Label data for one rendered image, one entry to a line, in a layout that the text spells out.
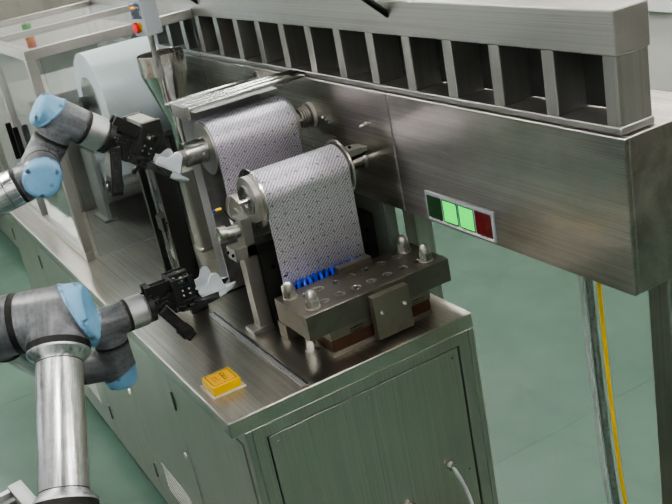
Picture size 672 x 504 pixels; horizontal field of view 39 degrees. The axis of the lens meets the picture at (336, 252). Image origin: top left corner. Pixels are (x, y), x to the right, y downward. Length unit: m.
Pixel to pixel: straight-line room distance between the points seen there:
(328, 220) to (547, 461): 1.35
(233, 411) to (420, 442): 0.51
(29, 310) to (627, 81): 1.12
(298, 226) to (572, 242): 0.73
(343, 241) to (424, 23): 0.61
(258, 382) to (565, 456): 1.44
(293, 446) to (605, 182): 0.92
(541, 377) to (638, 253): 2.05
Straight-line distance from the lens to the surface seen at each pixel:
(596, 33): 1.68
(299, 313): 2.18
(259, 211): 2.26
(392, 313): 2.25
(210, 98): 2.52
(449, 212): 2.17
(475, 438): 2.49
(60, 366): 1.78
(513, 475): 3.29
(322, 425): 2.20
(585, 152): 1.77
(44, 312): 1.81
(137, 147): 2.12
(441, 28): 2.02
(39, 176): 1.94
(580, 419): 3.53
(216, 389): 2.19
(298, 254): 2.33
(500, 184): 1.99
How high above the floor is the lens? 1.96
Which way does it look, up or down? 22 degrees down
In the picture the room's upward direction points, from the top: 11 degrees counter-clockwise
